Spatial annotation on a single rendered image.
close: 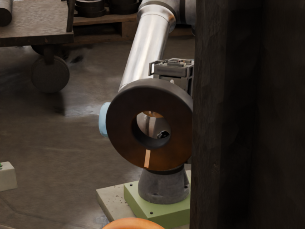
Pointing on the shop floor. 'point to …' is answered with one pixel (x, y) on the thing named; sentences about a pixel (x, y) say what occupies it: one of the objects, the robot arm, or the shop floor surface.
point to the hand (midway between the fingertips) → (153, 114)
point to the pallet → (130, 13)
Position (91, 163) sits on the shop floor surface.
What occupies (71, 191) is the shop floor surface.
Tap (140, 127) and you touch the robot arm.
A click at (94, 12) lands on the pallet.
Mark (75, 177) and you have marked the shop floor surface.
